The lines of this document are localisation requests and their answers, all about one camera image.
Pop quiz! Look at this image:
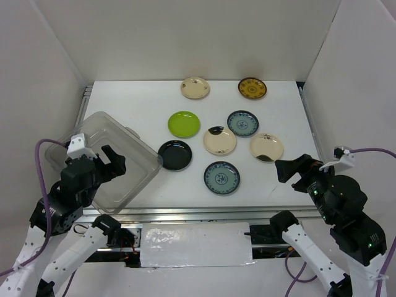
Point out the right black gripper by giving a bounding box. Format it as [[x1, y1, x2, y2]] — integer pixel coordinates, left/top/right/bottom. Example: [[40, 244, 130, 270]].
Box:
[[273, 150, 340, 222]]

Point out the cream plate black edge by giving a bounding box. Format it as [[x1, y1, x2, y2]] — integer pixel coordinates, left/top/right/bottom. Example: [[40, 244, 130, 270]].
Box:
[[250, 133, 284, 162]]

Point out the black glossy plate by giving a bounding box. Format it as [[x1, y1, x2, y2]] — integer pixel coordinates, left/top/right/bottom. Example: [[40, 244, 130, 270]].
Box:
[[158, 140, 192, 171]]

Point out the blue patterned plate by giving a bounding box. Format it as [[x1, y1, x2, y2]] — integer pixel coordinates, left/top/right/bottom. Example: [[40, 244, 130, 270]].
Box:
[[204, 161, 241, 196], [226, 110, 259, 137]]

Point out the cream plate black patch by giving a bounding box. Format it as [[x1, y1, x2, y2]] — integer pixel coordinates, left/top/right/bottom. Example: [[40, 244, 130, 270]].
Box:
[[203, 126, 237, 156]]

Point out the lime green plate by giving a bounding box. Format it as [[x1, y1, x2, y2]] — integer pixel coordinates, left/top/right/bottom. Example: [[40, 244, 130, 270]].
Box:
[[168, 111, 200, 138]]

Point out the yellow brown patterned plate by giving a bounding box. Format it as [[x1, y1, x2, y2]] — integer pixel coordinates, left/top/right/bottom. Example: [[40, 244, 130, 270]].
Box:
[[238, 77, 267, 100]]

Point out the cream plate with flowers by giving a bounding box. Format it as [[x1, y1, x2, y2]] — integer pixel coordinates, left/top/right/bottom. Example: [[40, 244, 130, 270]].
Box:
[[180, 77, 210, 100]]

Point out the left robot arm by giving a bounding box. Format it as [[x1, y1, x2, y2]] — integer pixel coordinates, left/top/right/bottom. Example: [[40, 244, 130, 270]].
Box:
[[1, 145, 126, 296]]

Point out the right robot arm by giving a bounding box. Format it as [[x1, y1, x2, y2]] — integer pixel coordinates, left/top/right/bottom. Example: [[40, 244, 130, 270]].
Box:
[[269, 154, 389, 296]]

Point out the clear plastic bin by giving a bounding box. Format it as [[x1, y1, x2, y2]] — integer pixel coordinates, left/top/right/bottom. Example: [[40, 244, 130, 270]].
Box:
[[60, 112, 163, 215]]

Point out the white taped cover panel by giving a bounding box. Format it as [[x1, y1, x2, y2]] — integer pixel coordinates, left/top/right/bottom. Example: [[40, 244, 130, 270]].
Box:
[[140, 223, 254, 268]]

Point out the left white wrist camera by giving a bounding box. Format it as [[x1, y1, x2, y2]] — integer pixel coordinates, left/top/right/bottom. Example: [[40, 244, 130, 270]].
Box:
[[67, 133, 97, 160]]

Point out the aluminium frame rail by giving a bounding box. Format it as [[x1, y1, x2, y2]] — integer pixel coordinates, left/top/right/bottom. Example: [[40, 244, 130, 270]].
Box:
[[79, 207, 322, 222]]

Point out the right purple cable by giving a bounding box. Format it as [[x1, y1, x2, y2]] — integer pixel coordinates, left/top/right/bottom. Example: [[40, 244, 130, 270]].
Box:
[[283, 147, 396, 297]]

